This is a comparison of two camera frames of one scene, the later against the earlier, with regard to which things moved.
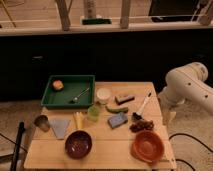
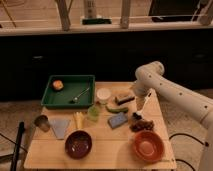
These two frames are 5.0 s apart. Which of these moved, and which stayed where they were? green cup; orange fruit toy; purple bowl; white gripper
Moved: white gripper
Stayed: green cup; orange fruit toy; purple bowl
